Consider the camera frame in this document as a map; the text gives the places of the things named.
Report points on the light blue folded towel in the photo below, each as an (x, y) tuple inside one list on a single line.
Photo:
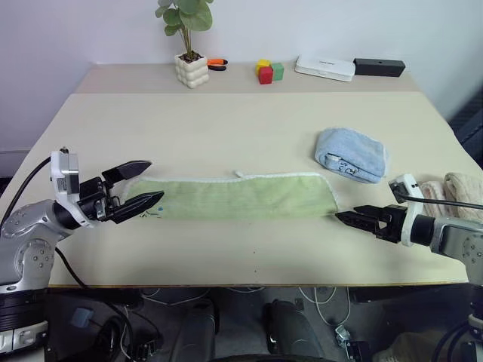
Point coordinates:
[(351, 152)]

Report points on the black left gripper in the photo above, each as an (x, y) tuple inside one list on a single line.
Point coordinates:
[(94, 196)]

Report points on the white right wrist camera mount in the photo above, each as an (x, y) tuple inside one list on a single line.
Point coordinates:
[(409, 188)]

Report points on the flat white box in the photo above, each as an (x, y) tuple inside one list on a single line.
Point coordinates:
[(324, 68)]

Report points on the dark grey rounded shape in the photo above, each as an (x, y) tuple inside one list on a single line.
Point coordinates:
[(198, 332), (290, 328)]

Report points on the light green towel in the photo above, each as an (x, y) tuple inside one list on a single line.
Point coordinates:
[(241, 198)]

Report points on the yellow block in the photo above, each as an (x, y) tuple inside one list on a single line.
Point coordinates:
[(262, 64)]

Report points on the red block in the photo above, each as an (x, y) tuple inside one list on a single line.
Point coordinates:
[(265, 76)]

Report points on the long black box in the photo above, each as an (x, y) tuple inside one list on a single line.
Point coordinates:
[(379, 68)]

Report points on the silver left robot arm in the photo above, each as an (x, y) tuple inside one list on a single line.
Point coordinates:
[(30, 241)]

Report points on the green block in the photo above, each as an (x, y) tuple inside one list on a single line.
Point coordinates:
[(278, 71)]

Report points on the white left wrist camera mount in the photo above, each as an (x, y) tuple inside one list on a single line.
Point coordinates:
[(64, 171)]

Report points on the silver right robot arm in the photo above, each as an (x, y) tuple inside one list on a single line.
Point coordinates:
[(453, 237)]

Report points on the pinkish beige folded towel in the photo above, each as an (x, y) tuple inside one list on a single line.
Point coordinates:
[(432, 196)]

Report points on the cream bubble plant pot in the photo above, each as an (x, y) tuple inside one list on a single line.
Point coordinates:
[(191, 71)]

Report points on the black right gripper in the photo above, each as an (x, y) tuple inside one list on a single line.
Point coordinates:
[(392, 224)]

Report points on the green leafy plant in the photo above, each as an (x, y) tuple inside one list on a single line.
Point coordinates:
[(185, 17)]

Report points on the black chair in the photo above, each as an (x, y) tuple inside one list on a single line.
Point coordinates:
[(469, 128)]

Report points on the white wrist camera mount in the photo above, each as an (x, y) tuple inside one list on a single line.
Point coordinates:
[(64, 171), (409, 188)]

